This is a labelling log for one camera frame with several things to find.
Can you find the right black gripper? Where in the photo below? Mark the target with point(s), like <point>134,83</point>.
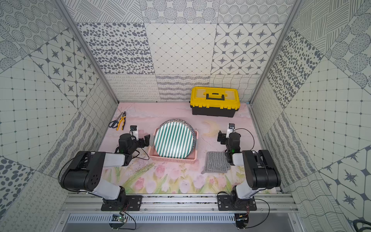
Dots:
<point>223,137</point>

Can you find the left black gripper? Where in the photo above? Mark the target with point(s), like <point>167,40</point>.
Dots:
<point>142,140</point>

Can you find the grey knitted cloth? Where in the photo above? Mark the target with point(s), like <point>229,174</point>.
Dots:
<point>216,162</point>

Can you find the green striped plate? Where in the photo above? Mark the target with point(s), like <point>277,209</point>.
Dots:
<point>174,139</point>

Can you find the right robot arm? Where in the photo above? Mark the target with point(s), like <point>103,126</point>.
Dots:
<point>260,171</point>

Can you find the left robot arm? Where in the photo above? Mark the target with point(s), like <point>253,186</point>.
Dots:
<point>83,173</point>

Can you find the pink plastic dish rack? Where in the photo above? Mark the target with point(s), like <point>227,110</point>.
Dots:
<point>190,159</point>

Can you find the yellow black toolbox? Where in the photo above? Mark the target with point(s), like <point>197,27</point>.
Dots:
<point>217,102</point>

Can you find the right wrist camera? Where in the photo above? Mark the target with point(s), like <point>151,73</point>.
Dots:
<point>231,128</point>

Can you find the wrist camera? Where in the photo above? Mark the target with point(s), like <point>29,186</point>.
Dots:
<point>134,132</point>
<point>231,128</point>

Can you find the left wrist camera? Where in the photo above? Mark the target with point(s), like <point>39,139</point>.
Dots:
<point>134,132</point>

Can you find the yellow handled pliers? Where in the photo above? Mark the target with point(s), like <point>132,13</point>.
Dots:
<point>121,122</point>

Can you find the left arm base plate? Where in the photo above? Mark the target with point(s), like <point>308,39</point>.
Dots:
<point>123,203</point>

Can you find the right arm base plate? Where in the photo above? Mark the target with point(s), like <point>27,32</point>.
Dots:
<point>228,203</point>

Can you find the aluminium mounting rail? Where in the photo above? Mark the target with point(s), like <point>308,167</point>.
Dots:
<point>180,203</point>

